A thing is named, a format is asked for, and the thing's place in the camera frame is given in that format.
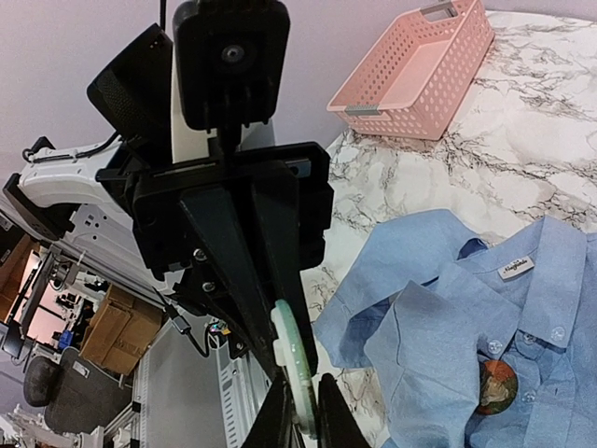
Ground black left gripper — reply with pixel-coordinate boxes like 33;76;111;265
96;142;333;379

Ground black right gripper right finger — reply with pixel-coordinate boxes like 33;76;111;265
317;373;369;448

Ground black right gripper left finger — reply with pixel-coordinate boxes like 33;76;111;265
243;375;295;448

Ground blue shirt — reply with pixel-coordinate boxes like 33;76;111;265
313;209;596;447

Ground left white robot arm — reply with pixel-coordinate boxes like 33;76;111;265
4;24;333;373

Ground round brooch orange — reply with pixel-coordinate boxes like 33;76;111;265
476;360;519;415

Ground pink plastic basket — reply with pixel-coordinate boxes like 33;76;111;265
326;0;494;141

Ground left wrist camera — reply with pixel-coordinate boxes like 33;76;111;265
173;1;290;131

